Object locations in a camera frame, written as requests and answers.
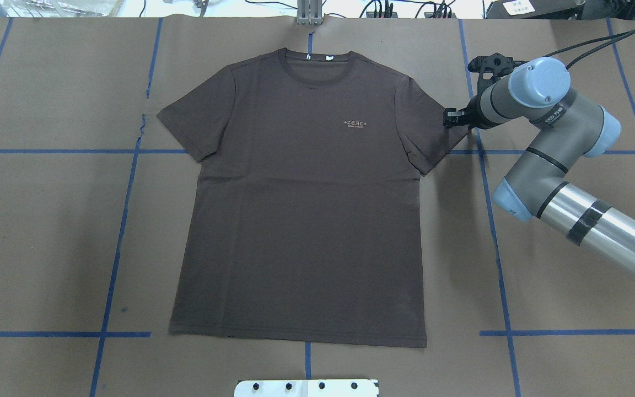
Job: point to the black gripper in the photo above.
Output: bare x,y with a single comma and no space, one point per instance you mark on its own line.
473,115

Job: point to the brown t-shirt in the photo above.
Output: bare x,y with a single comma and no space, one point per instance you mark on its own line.
306,224

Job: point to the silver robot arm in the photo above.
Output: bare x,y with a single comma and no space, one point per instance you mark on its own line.
571,126

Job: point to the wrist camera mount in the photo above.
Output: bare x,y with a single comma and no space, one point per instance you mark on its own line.
491,69

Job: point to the aluminium frame post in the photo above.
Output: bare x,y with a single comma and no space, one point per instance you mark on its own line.
310,12

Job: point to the white camera pillar base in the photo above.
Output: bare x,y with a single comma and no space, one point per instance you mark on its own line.
308,387

